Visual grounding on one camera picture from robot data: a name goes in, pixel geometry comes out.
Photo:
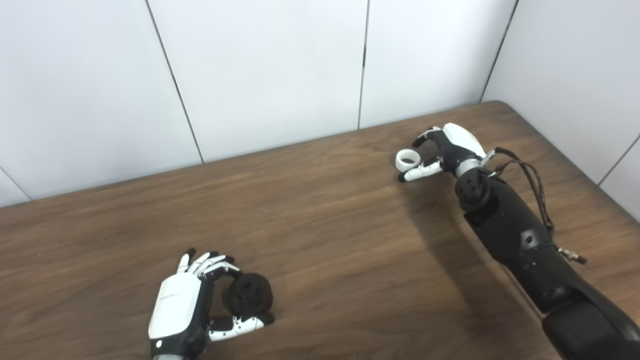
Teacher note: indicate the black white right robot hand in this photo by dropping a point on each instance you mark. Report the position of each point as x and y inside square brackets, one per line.
[460, 142]

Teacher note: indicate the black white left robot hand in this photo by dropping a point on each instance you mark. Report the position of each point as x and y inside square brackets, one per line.
[175, 305]

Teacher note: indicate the round black plastic part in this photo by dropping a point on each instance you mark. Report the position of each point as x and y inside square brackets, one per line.
[250, 297]

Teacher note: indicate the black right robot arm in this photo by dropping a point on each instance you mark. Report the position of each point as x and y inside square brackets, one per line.
[520, 240]

